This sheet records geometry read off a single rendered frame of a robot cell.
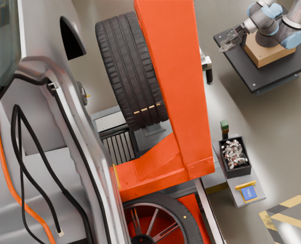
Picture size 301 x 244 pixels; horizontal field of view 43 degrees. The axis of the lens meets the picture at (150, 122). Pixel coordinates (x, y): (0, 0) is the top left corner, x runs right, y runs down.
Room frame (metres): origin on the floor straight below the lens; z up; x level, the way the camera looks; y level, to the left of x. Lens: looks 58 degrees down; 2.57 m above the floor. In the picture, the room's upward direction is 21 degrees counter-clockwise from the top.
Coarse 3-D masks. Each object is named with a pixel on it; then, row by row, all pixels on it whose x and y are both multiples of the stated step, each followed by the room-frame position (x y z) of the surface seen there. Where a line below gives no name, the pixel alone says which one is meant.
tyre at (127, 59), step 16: (128, 16) 1.55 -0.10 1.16; (96, 32) 1.52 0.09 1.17; (112, 32) 1.47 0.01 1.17; (128, 32) 1.43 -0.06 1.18; (112, 48) 1.37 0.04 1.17; (128, 48) 1.34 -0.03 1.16; (144, 48) 1.31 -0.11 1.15; (112, 64) 1.30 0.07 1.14; (128, 64) 1.27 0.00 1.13; (144, 64) 1.25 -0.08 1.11; (112, 80) 1.24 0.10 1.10; (128, 80) 1.22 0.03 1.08; (144, 80) 1.19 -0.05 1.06; (128, 96) 1.17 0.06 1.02; (144, 96) 1.16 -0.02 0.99; (160, 96) 1.14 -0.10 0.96; (128, 112) 1.13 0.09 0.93; (144, 112) 1.12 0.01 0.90; (160, 112) 1.12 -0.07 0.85
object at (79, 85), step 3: (78, 81) 1.48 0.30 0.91; (78, 84) 1.45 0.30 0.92; (78, 87) 1.43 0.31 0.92; (81, 87) 1.48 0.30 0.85; (81, 93) 1.40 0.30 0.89; (81, 96) 1.38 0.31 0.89; (84, 99) 1.40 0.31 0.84; (84, 102) 1.37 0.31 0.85; (87, 102) 1.41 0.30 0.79; (84, 105) 1.37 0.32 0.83
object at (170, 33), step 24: (144, 0) 0.83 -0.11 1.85; (168, 0) 0.82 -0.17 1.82; (192, 0) 0.82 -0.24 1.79; (144, 24) 0.83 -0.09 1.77; (168, 24) 0.82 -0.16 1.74; (192, 24) 0.82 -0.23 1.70; (168, 48) 0.83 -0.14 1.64; (192, 48) 0.82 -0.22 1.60; (168, 72) 0.83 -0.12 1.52; (192, 72) 0.82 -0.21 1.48; (168, 96) 0.83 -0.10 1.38; (192, 96) 0.82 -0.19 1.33; (192, 120) 0.82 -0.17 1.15; (192, 144) 0.82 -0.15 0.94; (192, 168) 0.81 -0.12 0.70
